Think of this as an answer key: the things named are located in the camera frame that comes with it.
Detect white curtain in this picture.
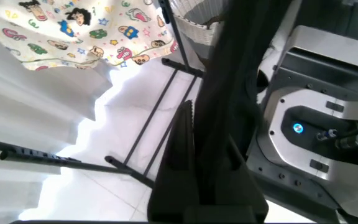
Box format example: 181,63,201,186
0,23,114,224

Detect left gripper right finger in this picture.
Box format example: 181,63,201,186
199,133,269,223

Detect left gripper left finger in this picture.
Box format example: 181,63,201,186
147,99,200,223

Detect black garment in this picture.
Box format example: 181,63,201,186
193,0,293,206

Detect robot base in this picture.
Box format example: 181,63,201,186
246,0,358,224

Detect black clothes rack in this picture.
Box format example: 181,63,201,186
0,0,205,190

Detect cream printed garment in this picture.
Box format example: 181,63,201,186
0,0,180,72

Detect white laundry basket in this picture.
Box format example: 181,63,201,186
167,0,231,72

